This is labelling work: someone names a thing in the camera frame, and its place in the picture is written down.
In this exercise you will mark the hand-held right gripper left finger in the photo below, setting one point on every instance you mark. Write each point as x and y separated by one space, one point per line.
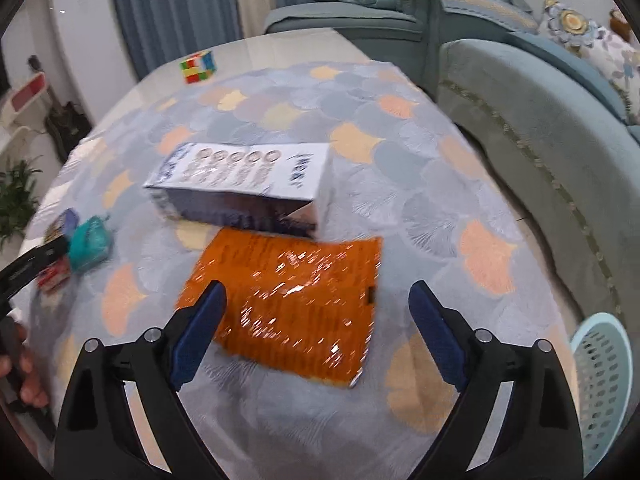
197 340

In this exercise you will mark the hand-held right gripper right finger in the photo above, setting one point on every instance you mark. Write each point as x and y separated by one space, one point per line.
440 340

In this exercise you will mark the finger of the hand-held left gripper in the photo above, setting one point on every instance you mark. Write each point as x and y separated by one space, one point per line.
35 265

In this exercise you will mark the small colourful box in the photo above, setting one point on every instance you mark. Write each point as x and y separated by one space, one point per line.
55 229

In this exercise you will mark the teal wrapper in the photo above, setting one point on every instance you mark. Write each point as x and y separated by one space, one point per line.
90 245

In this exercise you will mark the orange snack bag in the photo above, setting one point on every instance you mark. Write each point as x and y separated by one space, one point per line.
300 310

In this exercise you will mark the teal plastic basket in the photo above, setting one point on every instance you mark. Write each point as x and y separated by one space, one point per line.
600 385

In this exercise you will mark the white blue carton box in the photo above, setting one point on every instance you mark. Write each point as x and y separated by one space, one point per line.
240 170

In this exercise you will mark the person's left hand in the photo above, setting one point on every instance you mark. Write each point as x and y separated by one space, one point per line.
35 385

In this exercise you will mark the green potted plant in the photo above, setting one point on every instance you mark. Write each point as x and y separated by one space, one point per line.
17 200

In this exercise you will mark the patterned grey orange tablecloth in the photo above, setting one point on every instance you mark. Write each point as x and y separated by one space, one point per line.
400 185

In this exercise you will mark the white red shelf unit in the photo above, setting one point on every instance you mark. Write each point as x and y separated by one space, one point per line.
25 95

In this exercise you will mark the teal sofa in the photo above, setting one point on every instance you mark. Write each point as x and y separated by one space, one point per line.
525 135

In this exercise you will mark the white standing air conditioner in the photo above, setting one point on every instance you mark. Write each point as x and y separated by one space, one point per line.
85 35

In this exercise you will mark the puzzle cube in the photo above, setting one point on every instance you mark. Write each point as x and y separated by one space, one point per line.
198 67

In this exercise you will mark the blue flat cushion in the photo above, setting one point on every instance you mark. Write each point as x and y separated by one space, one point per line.
570 67

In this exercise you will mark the floral back cushion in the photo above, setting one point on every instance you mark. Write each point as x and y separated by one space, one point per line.
595 45

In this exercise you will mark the blue striped sofa throw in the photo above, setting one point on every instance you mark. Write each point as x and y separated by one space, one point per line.
475 5

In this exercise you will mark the brown monkey plush toy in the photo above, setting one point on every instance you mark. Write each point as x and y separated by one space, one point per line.
620 22

